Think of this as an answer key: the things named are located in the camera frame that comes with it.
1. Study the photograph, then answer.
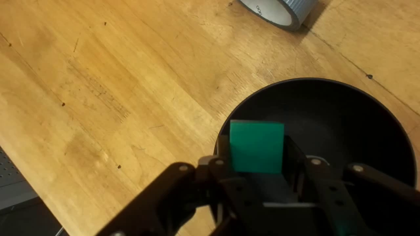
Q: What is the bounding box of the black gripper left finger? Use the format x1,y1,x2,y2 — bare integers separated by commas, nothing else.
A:
95,136,263,236

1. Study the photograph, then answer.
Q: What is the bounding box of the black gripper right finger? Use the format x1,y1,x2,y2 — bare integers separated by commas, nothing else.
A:
283,136,420,236

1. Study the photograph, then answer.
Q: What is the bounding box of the green cube block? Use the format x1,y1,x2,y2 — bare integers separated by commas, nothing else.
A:
228,120,286,175

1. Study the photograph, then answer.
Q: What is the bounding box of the black round bowl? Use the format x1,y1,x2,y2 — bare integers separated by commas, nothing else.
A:
213,78,417,191

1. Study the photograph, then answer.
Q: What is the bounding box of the grey duct tape roll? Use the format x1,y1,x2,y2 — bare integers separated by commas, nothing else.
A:
237,0,320,32

